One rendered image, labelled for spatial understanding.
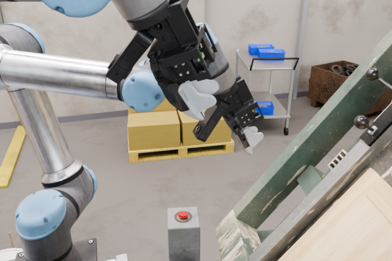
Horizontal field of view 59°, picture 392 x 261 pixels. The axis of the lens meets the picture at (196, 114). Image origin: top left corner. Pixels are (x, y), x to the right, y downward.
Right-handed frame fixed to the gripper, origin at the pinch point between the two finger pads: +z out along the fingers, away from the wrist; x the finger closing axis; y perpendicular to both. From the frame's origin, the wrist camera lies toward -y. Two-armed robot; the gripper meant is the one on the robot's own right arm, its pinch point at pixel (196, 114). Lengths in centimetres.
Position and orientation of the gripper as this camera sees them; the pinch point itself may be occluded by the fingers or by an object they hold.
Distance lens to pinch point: 60.0
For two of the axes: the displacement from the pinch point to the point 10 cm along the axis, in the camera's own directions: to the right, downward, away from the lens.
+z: 4.2, 7.1, 5.7
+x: 1.7, -6.8, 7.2
